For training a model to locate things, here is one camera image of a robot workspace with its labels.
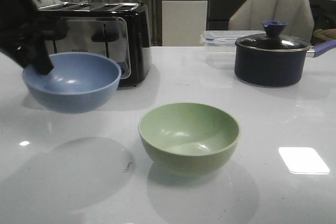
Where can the dark blue saucepan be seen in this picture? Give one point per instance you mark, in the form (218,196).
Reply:
(275,68)

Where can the clear plastic food container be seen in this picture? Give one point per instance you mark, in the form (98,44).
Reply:
(219,46)

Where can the white cabinet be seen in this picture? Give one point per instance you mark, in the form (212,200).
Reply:
(183,21)

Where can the black and steel toaster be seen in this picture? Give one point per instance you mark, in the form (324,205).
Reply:
(119,31)

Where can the blue bowl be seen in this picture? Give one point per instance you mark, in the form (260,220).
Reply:
(79,82)

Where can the beige chair right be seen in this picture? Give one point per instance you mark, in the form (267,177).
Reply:
(297,14)

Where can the green bowl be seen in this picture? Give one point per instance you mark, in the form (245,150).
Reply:
(189,139)

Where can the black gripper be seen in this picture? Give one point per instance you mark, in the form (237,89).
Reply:
(24,30)

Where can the brown cushion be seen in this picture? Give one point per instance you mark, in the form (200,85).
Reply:
(320,35)

